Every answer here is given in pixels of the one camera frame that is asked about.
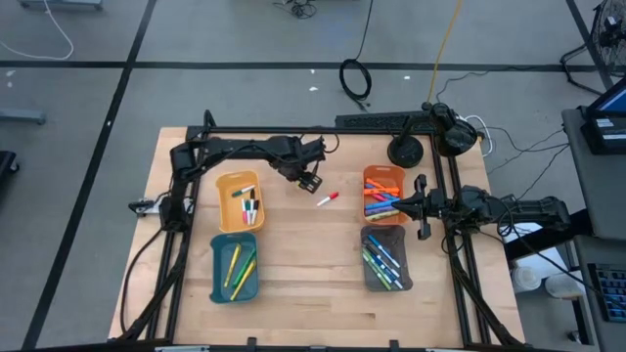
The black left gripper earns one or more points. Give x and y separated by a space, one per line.
296 156

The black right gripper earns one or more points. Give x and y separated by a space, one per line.
433 203

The blue thick highlighter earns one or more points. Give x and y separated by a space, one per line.
381 204
370 186

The light green thick highlighter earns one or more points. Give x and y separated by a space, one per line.
382 215

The orange thick highlighter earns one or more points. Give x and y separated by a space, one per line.
381 191
379 185

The pink thick highlighter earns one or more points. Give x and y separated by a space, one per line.
379 197

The purple thick highlighter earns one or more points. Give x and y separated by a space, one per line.
376 210

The blue thin marker pen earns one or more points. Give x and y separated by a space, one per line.
391 274
384 251

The red cap white marker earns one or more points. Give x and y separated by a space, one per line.
327 199

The black thin marker pen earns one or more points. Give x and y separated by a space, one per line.
377 254

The black cap white marker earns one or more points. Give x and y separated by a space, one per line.
252 195

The yellow slim highlighter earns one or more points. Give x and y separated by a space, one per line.
243 279
233 264

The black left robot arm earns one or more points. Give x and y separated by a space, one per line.
230 146

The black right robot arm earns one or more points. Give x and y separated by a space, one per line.
518 207

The grey translucent plastic bin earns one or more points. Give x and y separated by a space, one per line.
398 239

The orange plastic bin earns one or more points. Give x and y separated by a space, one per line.
381 172

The black power strip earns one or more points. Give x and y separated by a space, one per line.
371 120

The black gooseneck desk lamp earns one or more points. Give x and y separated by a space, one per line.
457 134

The yellow plastic bin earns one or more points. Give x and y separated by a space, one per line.
230 215

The white paper sheet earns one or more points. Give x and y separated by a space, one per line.
525 232

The white lidded cup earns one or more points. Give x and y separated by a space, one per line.
525 279

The black table clamp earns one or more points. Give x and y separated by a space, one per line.
252 343
393 345

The black desk support beam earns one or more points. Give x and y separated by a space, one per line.
548 237

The teal plastic bin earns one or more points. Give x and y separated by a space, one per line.
220 288

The clear plastic container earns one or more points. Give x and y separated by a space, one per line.
562 286

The black box with labels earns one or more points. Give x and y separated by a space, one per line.
594 142

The grey desk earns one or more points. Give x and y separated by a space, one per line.
606 171

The black keyboard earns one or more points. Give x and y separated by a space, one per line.
611 293

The large monitor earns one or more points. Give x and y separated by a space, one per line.
613 102

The black floor fan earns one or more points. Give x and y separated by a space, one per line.
611 36

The grey furniture foot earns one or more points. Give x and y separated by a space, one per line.
22 116

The grey furniture base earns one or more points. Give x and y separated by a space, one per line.
63 4

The black wheeled object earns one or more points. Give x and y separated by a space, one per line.
7 163

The black aluminium table frame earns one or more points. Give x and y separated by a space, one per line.
352 130

